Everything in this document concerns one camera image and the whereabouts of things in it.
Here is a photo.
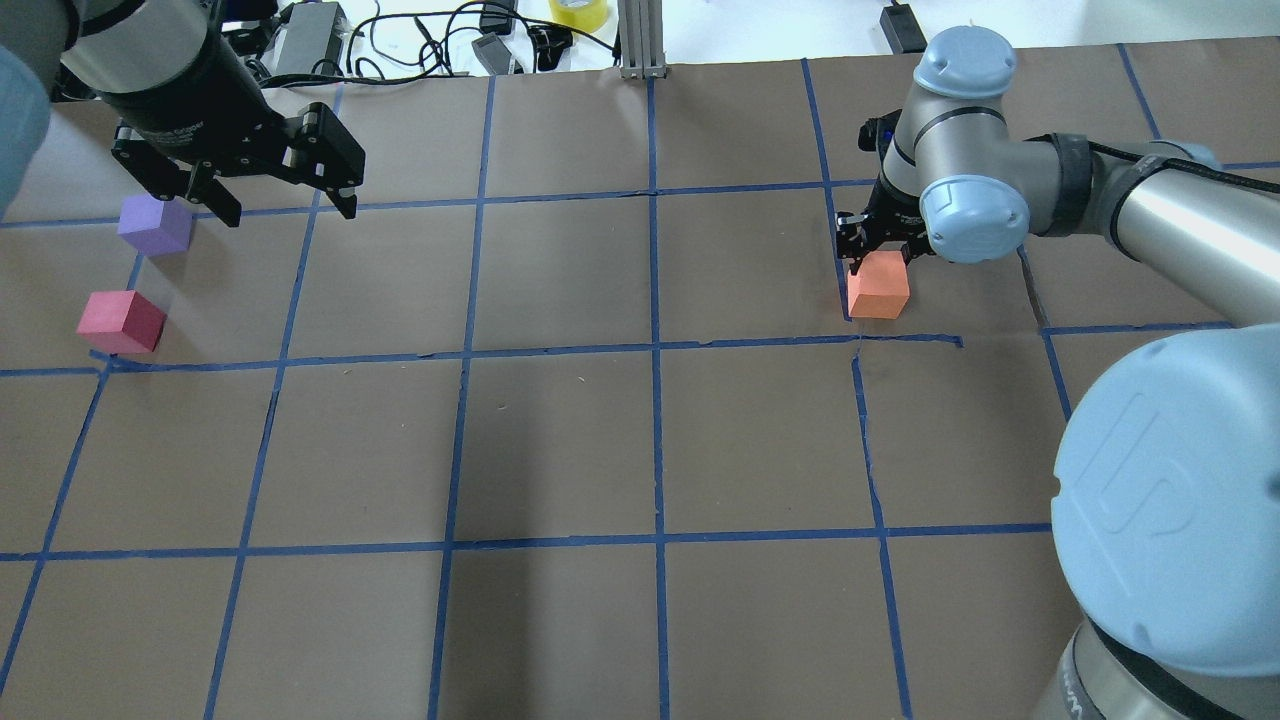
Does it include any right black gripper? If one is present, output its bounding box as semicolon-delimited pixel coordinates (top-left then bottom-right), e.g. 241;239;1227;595
838;178;936;275

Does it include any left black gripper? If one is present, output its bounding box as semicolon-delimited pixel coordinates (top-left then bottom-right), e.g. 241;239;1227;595
92;20;366;228

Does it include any orange foam block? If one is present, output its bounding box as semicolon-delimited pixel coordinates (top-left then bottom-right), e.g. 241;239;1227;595
847;250;911;320

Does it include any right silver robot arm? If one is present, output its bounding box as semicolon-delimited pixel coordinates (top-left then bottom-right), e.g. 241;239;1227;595
832;26;1279;719

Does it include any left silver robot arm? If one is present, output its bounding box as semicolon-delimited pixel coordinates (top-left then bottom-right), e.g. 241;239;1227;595
3;1;366;227

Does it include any purple foam block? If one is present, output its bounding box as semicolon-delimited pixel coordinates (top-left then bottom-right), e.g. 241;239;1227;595
116;193;195;258

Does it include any red foam block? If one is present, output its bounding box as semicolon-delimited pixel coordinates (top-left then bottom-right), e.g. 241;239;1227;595
76;290;166;354

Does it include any black power adapter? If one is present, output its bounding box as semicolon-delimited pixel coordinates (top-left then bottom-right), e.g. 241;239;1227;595
879;1;928;55

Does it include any brown paper mat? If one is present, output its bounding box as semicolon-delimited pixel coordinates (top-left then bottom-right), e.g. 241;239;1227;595
3;56;1221;719

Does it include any yellow tape roll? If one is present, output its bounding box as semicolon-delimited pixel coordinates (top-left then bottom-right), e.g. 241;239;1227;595
548;0;609;33

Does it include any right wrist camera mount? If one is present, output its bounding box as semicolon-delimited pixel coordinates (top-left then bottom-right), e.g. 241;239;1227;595
858;110;901;158

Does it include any aluminium frame post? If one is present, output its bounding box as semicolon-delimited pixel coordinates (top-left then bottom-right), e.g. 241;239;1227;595
617;0;669;79

